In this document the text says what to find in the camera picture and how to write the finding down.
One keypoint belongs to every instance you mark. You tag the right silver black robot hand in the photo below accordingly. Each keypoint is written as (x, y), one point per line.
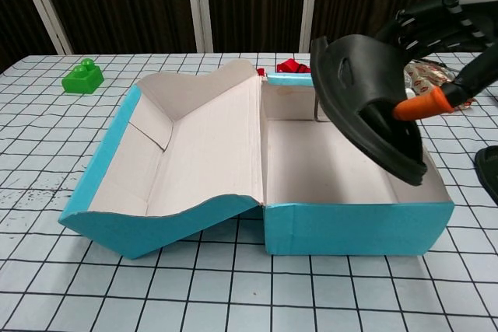
(447, 32)

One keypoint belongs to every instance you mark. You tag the black rubber slipper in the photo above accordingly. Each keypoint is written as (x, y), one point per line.
(489, 172)
(369, 71)

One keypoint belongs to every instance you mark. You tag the blue shoebox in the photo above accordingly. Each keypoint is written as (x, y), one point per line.
(210, 145)

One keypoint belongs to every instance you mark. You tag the gold foil snack packet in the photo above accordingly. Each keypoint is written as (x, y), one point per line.
(426, 77)

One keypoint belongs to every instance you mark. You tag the green toy brick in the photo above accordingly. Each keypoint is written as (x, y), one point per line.
(82, 80)

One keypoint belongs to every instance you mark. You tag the white black checkered tablecloth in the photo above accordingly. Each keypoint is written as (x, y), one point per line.
(116, 289)

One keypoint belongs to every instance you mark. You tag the black folding screen white frame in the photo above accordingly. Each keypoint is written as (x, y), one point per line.
(124, 1)

